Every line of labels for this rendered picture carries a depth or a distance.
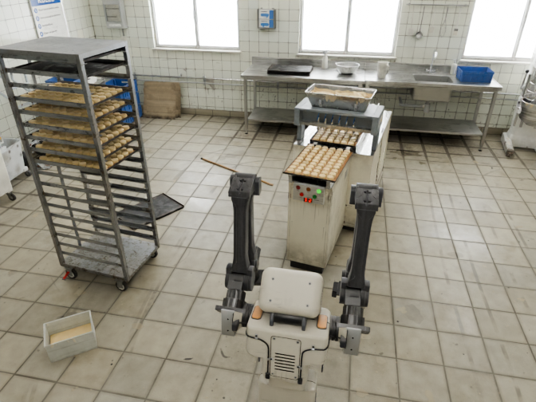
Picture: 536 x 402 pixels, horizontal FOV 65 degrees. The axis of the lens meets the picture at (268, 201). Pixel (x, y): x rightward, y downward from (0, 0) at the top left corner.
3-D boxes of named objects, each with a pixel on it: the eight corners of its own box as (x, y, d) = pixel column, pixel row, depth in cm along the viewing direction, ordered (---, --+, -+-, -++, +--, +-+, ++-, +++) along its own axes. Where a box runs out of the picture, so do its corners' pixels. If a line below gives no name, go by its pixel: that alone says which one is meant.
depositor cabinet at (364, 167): (323, 170, 525) (328, 104, 483) (381, 179, 503) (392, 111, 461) (290, 222, 423) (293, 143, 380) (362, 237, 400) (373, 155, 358)
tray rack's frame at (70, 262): (162, 253, 372) (128, 40, 282) (128, 291, 330) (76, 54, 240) (100, 240, 389) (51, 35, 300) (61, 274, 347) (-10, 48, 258)
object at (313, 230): (309, 225, 417) (313, 140, 373) (343, 232, 407) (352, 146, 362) (285, 267, 361) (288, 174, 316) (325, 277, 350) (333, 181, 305)
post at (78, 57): (130, 279, 330) (81, 53, 244) (128, 281, 327) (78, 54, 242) (127, 278, 330) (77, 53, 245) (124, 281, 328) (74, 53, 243)
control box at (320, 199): (293, 197, 325) (294, 181, 318) (324, 202, 317) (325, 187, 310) (292, 199, 322) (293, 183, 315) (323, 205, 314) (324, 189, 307)
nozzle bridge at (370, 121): (303, 132, 407) (305, 96, 390) (379, 142, 384) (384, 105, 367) (293, 143, 380) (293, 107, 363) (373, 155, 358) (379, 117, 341)
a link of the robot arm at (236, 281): (226, 292, 155) (240, 294, 154) (231, 266, 159) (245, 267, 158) (230, 297, 164) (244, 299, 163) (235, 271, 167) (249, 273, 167)
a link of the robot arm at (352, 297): (344, 309, 148) (360, 311, 147) (346, 280, 152) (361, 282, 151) (342, 313, 156) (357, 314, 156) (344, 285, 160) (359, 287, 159)
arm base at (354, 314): (334, 326, 144) (370, 332, 142) (336, 302, 147) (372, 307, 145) (333, 329, 152) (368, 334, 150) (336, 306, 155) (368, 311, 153)
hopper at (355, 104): (313, 98, 386) (313, 83, 379) (375, 105, 368) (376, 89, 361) (304, 108, 362) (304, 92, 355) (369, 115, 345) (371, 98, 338)
